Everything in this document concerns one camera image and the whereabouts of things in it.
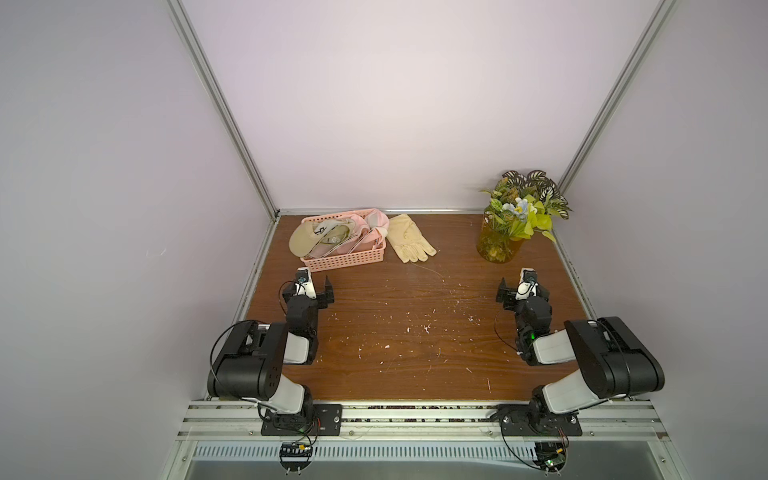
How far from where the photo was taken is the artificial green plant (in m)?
0.87

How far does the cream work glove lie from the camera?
3.55ft

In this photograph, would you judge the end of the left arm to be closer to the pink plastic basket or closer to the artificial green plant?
the pink plastic basket
